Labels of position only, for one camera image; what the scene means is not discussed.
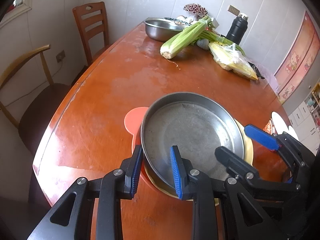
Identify pink hello kitty wardrobe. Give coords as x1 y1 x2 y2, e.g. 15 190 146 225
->
275 12 319 103

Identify pink clothes on chair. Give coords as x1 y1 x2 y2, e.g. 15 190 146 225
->
246 57 279 95

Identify white wall socket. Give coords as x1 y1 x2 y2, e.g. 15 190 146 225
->
227 5 240 16

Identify white storage shelf cabinet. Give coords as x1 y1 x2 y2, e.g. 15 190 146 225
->
289 81 319 155

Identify thin green celery bunch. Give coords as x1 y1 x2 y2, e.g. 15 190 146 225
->
191 30 234 46

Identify black thermos bottle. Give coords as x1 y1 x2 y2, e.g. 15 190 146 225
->
226 13 248 45

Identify orange plastic plate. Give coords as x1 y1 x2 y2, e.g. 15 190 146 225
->
124 107 156 191

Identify small red white paper bowl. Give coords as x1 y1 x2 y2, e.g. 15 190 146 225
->
287 125 299 141

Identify red white chopstick bundle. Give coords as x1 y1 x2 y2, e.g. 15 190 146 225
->
183 3 208 17

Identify brown wooden slat chair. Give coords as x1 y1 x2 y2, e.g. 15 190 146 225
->
72 1 111 85

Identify large red white paper bowl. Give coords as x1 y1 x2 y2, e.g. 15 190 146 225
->
263 112 289 135

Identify steel plate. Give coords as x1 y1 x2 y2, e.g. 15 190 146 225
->
140 92 245 195

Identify wall outlet near floor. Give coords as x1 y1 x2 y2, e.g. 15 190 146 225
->
56 50 66 63

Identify thick celery bunch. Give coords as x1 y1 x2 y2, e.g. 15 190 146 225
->
160 16 212 60

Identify curved wooden armchair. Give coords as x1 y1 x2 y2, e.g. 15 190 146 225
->
0 44 73 156

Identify yellow plate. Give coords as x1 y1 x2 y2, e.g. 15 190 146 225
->
141 120 254 199

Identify large steel basin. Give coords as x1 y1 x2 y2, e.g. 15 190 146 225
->
143 17 187 42

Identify yellow noodles plastic bag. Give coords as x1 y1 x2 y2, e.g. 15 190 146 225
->
208 42 258 80

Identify grey netted fruit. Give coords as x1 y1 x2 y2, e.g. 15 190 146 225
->
196 38 209 50

